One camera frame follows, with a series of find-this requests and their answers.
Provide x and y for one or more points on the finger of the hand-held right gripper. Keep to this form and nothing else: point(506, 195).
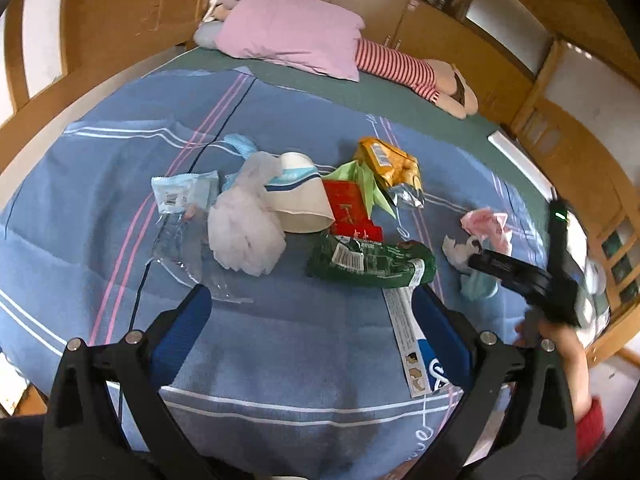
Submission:
point(510, 272)

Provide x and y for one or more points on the wooden wardrobe with glass panel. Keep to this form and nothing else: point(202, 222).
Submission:
point(115, 15)

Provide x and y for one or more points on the pink crumpled tissue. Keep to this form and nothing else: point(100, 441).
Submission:
point(485, 225)

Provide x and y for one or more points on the white crumpled tissue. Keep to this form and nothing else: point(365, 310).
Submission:
point(457, 252)

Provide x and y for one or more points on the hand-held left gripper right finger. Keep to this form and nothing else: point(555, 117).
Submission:
point(441, 332)

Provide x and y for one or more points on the green bed sheet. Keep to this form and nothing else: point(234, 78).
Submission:
point(310, 90)

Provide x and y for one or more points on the orange snack bag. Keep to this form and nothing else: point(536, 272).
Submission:
point(395, 165)

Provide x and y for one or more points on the doll with striped legs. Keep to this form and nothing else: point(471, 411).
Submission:
point(400, 62)

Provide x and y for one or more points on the white crumpled plastic bag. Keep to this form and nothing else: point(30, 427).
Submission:
point(242, 230)

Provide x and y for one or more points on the person's right hand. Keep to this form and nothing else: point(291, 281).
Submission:
point(530, 330)

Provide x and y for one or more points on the red cardboard box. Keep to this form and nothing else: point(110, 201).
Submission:
point(346, 207)

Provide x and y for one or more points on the clear plastic wrapper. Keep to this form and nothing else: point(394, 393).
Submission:
point(182, 255)

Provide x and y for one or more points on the green snack bag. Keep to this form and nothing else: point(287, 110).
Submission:
point(375, 260)

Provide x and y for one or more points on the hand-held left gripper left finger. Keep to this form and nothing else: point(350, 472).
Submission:
point(185, 332)

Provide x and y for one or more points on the wooden headboard cabinet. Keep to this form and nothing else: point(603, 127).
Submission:
point(400, 15)

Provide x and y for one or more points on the long white blue carton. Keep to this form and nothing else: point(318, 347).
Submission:
point(407, 330)

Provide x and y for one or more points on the white blue paper cup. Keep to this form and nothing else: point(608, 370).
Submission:
point(300, 195)

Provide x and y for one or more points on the pink pillow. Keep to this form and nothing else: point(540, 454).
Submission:
point(290, 25)

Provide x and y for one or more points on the light blue wrapper packet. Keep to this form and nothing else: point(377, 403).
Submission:
point(180, 191)

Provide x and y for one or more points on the white bed rail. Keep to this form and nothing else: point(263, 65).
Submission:
point(522, 160)

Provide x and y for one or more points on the green paper wrapper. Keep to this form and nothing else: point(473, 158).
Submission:
point(367, 185)

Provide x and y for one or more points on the person's right forearm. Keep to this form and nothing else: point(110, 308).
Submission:
point(580, 390)

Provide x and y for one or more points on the blue striped blanket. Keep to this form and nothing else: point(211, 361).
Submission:
point(280, 350)

